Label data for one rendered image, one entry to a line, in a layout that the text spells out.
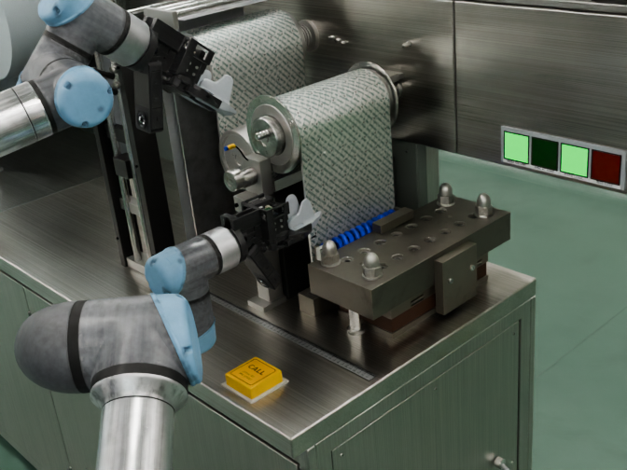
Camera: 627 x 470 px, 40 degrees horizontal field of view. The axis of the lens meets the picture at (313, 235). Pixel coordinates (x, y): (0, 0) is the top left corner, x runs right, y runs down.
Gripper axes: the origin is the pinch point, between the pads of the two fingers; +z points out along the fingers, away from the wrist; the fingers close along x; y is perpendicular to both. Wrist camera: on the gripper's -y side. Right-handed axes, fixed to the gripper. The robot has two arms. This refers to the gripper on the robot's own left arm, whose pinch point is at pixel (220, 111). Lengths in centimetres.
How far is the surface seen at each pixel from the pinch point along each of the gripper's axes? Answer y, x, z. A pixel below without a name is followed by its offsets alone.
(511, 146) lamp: 18, -27, 43
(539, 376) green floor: -20, 20, 185
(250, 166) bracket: -5.3, 5.0, 15.4
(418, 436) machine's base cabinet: -38, -31, 48
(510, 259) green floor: 20, 79, 235
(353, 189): -0.8, -5.0, 32.9
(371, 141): 9.2, -4.8, 32.3
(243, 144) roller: -1.5, 11.6, 17.1
